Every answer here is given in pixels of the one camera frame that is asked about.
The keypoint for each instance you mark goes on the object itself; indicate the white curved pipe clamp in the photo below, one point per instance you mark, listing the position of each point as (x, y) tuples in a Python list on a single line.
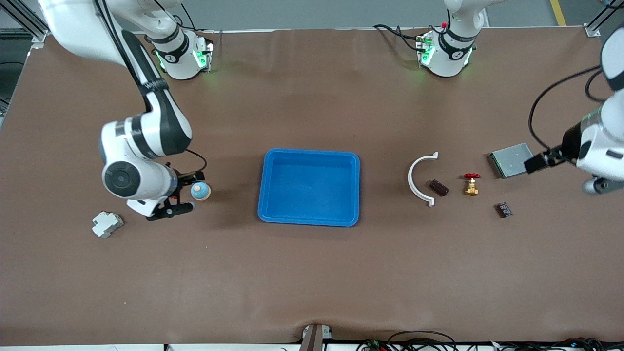
[(409, 178)]

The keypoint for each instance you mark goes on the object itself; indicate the grey table edge mount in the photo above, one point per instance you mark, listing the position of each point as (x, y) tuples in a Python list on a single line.
[(314, 339)]

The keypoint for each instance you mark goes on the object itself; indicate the brown table cover sheet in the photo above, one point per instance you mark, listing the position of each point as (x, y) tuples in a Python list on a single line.
[(312, 273)]

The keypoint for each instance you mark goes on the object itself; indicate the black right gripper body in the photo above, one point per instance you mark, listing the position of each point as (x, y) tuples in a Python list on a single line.
[(184, 178)]

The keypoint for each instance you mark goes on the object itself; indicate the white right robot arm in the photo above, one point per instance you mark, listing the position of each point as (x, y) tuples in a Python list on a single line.
[(136, 175)]

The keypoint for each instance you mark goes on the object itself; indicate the black capacitor with metal terminals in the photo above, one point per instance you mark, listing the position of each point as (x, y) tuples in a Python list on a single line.
[(504, 210)]

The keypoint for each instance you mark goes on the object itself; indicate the blue plastic tray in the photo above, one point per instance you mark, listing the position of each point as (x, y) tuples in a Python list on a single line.
[(317, 209)]

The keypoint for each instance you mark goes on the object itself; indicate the white circuit breaker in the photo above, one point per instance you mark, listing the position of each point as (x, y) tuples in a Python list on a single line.
[(106, 224)]

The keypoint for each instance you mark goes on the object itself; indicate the aluminium frame post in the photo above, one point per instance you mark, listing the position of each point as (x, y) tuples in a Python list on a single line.
[(593, 31), (38, 39)]

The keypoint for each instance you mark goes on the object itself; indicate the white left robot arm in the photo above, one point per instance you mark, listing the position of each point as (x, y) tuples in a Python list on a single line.
[(604, 141)]

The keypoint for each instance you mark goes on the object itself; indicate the light blue call bell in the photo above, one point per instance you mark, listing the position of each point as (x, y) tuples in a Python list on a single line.
[(201, 192)]

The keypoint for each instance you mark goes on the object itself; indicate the grey metal power supply box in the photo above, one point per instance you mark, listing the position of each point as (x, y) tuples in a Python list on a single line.
[(509, 161)]

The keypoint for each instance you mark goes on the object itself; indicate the smooth black capacitor block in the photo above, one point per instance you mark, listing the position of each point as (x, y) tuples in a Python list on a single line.
[(438, 188)]

